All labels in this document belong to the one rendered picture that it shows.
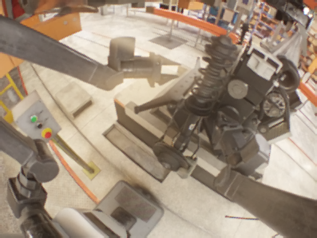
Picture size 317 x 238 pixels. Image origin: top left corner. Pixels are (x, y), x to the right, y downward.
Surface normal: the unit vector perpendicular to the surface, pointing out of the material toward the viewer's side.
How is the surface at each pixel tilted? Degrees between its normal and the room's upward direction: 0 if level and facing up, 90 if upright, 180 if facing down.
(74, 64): 82
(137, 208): 0
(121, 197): 0
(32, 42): 82
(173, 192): 0
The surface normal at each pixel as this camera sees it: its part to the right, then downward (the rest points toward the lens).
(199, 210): 0.11, -0.58
